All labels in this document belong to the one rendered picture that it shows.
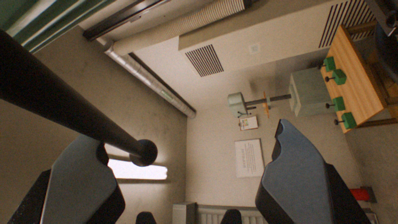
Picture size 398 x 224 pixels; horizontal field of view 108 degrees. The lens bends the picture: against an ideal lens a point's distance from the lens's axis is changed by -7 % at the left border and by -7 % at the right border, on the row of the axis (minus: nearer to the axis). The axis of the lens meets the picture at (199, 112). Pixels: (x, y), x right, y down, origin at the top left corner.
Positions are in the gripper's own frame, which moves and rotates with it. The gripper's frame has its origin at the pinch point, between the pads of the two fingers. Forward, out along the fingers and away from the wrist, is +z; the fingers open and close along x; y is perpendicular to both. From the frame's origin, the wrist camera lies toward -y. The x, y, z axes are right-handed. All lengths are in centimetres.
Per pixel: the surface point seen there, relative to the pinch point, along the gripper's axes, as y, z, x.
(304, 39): 2, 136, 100
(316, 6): -21, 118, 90
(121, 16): -16, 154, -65
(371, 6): -9.3, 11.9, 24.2
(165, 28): -5, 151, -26
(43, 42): -5.2, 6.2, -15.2
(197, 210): 270, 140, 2
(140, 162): 7.6, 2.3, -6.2
